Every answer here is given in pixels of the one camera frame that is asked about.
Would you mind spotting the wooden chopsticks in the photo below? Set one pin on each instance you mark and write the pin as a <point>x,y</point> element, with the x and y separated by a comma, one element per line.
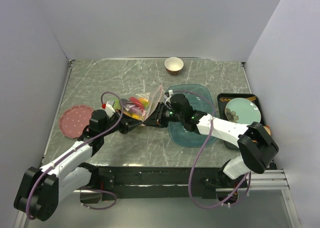
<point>252,98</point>

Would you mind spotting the beige ceramic bowl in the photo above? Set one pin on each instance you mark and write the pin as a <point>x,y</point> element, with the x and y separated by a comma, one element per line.
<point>173,65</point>

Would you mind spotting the red chili pepper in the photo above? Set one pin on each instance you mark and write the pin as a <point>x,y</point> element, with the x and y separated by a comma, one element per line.
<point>136,102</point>

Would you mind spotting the black serving tray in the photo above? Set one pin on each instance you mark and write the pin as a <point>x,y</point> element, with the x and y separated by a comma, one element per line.
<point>222,105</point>

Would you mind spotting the orange fruit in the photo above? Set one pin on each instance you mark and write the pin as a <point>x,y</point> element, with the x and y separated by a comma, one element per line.
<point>137,117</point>

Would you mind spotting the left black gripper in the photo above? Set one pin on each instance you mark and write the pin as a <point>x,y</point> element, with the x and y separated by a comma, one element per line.
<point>130,124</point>

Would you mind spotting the pink plate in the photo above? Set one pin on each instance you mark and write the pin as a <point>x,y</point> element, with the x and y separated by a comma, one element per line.
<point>73,121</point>

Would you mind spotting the pale green cabbage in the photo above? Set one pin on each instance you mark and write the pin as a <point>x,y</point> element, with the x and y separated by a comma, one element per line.
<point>117,105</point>

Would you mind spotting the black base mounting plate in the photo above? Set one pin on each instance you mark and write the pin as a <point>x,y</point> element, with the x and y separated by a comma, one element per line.
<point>138,182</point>

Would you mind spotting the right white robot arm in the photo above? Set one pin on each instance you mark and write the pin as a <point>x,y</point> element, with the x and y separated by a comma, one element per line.
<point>256,146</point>

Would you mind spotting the yellow lemon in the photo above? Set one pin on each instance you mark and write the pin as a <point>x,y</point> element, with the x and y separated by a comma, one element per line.
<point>144,101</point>

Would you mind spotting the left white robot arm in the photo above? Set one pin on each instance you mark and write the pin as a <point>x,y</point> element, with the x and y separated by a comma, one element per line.
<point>41,189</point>

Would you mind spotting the teal plastic food tray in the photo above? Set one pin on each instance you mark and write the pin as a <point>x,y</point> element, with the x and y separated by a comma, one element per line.
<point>200,99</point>

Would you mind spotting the clear zip top bag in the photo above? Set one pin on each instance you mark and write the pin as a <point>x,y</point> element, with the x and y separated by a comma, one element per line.
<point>154,98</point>

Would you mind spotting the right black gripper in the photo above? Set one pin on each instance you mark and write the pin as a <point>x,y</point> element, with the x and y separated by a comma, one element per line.
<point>156,118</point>

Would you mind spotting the light green plate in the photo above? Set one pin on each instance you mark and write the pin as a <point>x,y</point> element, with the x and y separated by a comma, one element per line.
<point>242,111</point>

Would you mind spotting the purple eggplant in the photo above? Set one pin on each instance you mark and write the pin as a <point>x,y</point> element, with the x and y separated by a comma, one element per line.
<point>132,108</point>

